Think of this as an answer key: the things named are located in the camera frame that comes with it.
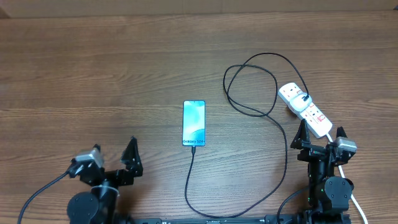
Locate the Galaxy S24 smartphone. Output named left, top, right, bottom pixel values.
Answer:
left=182, top=100, right=206, bottom=147

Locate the white power strip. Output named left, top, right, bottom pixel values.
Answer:
left=278, top=83, right=333, bottom=138

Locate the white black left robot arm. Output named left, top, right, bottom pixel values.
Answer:
left=67, top=137, right=143, bottom=224

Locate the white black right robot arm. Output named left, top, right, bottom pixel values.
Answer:
left=290, top=119, right=357, bottom=224

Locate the white USB charger plug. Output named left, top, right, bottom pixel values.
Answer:
left=288, top=93, right=312, bottom=113

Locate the cardboard backdrop panel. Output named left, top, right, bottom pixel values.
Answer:
left=1, top=0, right=397, bottom=19

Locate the white power strip cord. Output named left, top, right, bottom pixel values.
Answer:
left=325, top=133, right=369, bottom=224

